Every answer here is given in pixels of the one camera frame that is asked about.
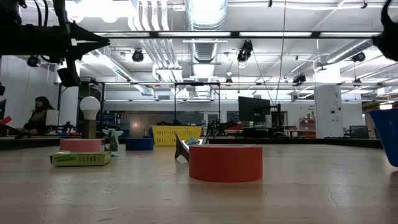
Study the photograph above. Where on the black beam with light strips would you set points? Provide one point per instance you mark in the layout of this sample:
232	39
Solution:
315	34

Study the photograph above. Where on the teal staple remover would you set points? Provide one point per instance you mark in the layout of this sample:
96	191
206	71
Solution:
112	133
192	140

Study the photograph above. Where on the small black robot arm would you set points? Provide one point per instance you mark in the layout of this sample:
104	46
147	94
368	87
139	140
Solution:
224	127

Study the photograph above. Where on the black hanging camera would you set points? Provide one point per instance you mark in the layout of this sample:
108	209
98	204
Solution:
245	51

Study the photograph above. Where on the green staple box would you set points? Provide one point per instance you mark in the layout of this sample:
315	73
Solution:
80	159

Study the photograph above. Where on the black flat monitor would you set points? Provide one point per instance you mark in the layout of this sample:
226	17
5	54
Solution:
253	109

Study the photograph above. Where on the round lamp base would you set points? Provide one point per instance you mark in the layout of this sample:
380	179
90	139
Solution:
89	129

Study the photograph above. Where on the white square column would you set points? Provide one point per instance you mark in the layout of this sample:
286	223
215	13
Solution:
328	112

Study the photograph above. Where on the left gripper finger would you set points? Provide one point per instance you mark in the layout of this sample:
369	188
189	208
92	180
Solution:
81	49
81	33

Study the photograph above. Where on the white light bulb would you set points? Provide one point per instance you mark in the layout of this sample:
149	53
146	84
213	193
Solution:
90	107

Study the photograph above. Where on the silver ventilation duct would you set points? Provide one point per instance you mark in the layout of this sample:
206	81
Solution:
348	51
205	12

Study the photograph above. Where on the person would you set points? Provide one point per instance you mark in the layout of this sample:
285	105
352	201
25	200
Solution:
38	119

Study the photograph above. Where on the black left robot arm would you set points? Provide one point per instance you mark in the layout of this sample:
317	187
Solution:
12	40

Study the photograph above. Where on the black ceiling spotlight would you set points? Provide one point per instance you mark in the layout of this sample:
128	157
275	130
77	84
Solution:
32	61
299	78
137	56
359	57

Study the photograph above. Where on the blue plastic basket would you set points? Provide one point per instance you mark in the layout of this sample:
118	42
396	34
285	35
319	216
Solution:
387	137

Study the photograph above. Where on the red storage shelf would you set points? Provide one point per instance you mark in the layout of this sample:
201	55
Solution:
307	127

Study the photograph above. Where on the small blue box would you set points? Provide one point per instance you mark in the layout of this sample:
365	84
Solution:
139	144

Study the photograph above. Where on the red flat object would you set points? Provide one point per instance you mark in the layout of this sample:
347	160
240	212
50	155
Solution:
5	120

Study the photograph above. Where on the yellow plastic basket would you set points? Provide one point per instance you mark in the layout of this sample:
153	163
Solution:
168	135

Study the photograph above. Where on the black table frame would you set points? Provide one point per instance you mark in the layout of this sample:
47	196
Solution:
295	141

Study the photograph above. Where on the red tape roll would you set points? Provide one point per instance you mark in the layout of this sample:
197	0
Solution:
225	163

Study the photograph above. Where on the dark office chair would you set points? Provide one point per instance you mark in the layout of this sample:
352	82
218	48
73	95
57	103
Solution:
359	132

